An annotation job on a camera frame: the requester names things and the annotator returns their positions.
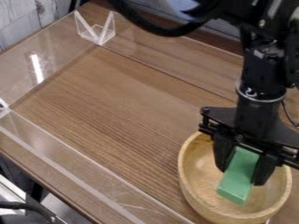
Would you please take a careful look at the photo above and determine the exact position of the green rectangular block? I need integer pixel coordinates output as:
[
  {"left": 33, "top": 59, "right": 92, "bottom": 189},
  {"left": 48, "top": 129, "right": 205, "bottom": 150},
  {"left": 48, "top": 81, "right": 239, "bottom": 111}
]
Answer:
[{"left": 217, "top": 147, "right": 259, "bottom": 205}]

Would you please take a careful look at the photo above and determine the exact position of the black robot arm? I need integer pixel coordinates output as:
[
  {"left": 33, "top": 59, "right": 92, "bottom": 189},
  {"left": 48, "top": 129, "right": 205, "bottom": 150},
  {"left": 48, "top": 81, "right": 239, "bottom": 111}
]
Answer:
[{"left": 183, "top": 0, "right": 299, "bottom": 186}]

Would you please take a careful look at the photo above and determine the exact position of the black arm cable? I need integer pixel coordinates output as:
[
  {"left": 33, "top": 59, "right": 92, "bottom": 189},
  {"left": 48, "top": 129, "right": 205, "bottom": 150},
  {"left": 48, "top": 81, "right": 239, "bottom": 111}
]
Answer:
[{"left": 108, "top": 0, "right": 227, "bottom": 39}]

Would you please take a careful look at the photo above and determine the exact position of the black cable bottom left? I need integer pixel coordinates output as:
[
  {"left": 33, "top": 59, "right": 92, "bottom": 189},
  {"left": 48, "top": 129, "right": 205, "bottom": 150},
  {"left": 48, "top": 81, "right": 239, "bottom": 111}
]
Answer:
[{"left": 0, "top": 199, "right": 57, "bottom": 224}]

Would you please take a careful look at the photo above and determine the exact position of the clear acrylic corner bracket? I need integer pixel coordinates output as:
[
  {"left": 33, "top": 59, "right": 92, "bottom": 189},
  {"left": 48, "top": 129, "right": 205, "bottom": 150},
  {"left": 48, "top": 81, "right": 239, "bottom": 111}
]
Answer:
[{"left": 73, "top": 10, "right": 116, "bottom": 46}]

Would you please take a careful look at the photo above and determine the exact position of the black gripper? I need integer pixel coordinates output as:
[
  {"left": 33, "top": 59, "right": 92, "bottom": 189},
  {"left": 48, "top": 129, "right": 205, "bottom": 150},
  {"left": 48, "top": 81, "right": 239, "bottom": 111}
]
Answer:
[{"left": 199, "top": 96, "right": 299, "bottom": 186}]

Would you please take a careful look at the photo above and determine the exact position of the brown wooden bowl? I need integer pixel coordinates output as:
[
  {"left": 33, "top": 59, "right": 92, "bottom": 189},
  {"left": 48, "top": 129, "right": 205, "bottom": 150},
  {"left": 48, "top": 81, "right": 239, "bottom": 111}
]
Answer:
[{"left": 177, "top": 132, "right": 292, "bottom": 224}]

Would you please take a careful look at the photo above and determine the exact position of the clear acrylic tray wall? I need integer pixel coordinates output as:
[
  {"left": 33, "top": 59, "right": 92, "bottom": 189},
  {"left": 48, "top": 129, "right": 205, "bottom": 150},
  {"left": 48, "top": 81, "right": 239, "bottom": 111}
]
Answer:
[{"left": 0, "top": 10, "right": 299, "bottom": 224}]

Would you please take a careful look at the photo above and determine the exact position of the black metal table frame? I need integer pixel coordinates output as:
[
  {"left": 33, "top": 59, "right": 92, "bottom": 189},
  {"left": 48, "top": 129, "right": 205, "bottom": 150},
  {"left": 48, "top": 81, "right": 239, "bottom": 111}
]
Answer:
[{"left": 0, "top": 156, "right": 52, "bottom": 224}]

